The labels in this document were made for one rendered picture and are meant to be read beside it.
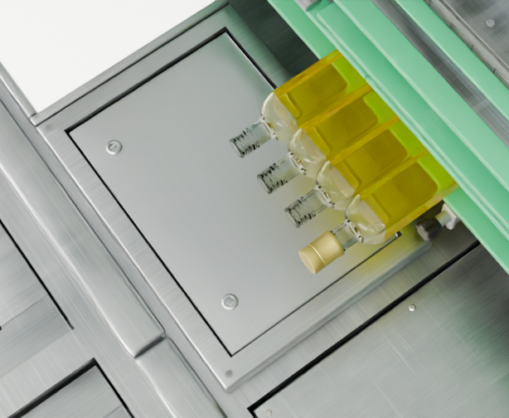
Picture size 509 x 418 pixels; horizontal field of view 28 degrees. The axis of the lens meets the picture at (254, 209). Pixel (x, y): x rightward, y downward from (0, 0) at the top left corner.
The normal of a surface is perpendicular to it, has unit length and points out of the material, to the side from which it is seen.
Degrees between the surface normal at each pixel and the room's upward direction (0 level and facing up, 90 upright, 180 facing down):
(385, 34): 90
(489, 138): 90
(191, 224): 90
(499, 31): 90
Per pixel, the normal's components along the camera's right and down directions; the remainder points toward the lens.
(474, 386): -0.07, -0.39
